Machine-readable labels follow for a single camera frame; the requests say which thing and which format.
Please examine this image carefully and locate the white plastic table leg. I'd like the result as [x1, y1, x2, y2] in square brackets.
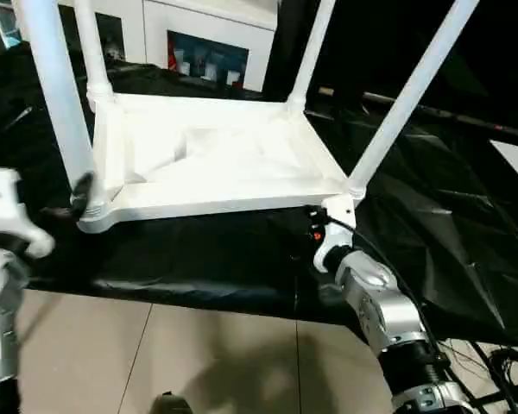
[287, 0, 336, 109]
[73, 0, 113, 103]
[15, 0, 107, 216]
[347, 0, 480, 198]

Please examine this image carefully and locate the white plastic table top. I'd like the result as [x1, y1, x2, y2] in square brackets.
[76, 92, 363, 236]

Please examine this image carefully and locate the black glossy mat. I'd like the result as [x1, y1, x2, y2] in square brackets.
[0, 42, 518, 346]

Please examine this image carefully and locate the white cabinet with glass doors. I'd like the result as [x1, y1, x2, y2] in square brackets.
[55, 0, 277, 94]

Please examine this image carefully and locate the black long pole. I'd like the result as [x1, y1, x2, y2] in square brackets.
[362, 91, 518, 139]

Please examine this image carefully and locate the black backdrop cloth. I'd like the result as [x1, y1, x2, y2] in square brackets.
[262, 0, 518, 130]

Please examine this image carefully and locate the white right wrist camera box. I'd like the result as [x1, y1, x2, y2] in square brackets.
[313, 196, 357, 273]

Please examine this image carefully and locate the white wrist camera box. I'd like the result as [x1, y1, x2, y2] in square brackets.
[313, 196, 357, 273]
[0, 166, 55, 260]

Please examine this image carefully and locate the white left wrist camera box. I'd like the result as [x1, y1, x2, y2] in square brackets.
[0, 166, 55, 260]

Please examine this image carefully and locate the black floor cable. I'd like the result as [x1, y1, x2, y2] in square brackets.
[439, 340, 518, 414]

